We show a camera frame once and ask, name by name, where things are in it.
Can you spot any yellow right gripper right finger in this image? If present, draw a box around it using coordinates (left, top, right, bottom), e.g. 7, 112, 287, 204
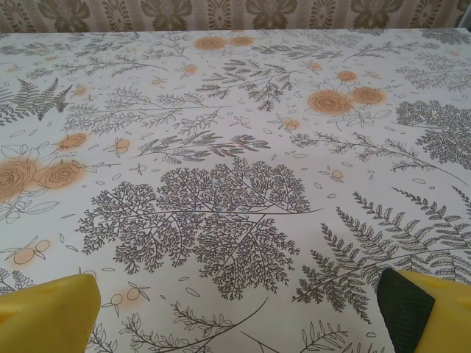
378, 268, 471, 353

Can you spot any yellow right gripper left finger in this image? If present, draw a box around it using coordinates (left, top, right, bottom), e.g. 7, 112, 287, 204
0, 274, 102, 353

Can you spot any floral patterned table cover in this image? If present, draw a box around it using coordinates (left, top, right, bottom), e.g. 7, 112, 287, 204
0, 27, 471, 353

